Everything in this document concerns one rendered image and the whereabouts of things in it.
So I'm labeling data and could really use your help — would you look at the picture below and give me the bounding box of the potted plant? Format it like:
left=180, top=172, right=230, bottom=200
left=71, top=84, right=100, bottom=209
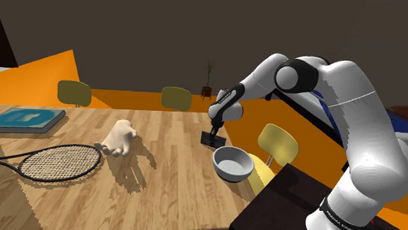
left=200, top=57, right=216, bottom=101

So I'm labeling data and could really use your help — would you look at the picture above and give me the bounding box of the olive green chair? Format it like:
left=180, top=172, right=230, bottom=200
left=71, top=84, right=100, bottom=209
left=160, top=86, right=194, bottom=113
left=56, top=79, right=93, bottom=110

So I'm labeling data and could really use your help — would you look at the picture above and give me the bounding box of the yellow chair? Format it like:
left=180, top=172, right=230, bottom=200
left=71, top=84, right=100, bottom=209
left=245, top=122, right=301, bottom=199

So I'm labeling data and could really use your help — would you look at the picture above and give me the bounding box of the beige hand figure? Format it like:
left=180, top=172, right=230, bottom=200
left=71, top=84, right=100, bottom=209
left=93, top=117, right=139, bottom=159

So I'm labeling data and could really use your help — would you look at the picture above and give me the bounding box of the blue book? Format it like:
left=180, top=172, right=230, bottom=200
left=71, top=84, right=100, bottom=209
left=0, top=106, right=67, bottom=137

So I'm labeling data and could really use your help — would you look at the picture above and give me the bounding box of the black rectangular box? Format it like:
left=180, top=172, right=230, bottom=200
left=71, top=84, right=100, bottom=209
left=200, top=130, right=227, bottom=149

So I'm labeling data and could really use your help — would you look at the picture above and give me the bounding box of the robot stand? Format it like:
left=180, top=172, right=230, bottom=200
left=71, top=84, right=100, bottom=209
left=224, top=160, right=408, bottom=230

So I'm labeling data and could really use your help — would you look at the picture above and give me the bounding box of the black tennis racket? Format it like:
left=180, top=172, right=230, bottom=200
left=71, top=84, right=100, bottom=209
left=0, top=140, right=103, bottom=185

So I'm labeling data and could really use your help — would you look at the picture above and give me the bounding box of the wooden table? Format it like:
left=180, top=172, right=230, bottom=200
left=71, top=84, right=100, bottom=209
left=0, top=103, right=261, bottom=230

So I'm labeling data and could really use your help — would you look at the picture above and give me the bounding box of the grey bowl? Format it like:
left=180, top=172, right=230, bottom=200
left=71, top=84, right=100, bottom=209
left=210, top=144, right=257, bottom=185

